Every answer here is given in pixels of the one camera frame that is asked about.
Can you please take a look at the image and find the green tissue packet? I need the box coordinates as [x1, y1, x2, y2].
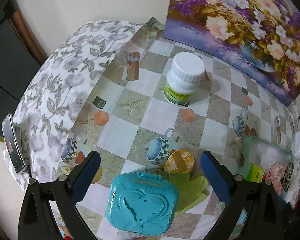
[245, 163, 264, 183]

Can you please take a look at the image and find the leopard print scrunchie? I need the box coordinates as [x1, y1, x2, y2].
[281, 162, 294, 192]

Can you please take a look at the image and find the lime green cloth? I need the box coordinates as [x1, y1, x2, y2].
[169, 173, 208, 216]

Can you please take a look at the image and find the teal rimmed storage box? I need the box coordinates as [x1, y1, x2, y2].
[237, 136, 294, 203]

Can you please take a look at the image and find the yellow lidded cup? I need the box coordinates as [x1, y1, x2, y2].
[164, 150, 196, 173]

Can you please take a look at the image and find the teal plastic case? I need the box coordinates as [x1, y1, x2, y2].
[105, 172, 179, 236]

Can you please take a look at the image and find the grey floral tablecloth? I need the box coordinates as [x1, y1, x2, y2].
[4, 20, 141, 190]

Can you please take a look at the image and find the checkered patterned table mat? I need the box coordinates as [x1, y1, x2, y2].
[68, 18, 300, 239]

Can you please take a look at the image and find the white supplement bottle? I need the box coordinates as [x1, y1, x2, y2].
[164, 52, 205, 106]

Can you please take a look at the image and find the floral canvas painting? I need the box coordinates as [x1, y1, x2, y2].
[164, 0, 300, 106]

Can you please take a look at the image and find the smartphone with strap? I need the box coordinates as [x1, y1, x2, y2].
[1, 113, 31, 177]

